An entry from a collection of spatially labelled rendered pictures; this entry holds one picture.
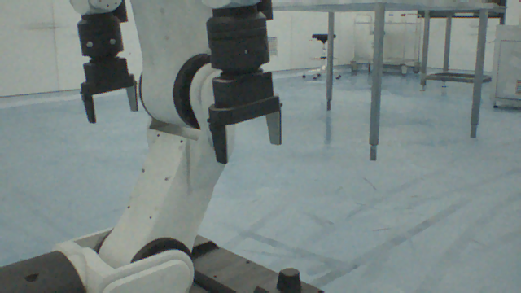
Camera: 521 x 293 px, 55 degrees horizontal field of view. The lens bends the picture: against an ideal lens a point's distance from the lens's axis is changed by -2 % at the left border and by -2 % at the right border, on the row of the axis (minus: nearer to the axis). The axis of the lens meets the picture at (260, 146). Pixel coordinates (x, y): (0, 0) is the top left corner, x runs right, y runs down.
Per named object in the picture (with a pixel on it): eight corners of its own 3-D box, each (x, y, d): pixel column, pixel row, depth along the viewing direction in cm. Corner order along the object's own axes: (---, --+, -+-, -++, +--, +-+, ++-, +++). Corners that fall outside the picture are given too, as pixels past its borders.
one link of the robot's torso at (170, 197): (130, 323, 86) (199, 51, 87) (76, 282, 100) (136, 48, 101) (199, 318, 97) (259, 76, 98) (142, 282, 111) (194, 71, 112)
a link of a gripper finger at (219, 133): (218, 159, 78) (213, 120, 76) (231, 163, 76) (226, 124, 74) (210, 163, 77) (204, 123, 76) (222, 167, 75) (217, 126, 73)
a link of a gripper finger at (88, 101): (90, 121, 109) (85, 93, 107) (98, 123, 107) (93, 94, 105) (84, 123, 108) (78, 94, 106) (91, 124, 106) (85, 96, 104)
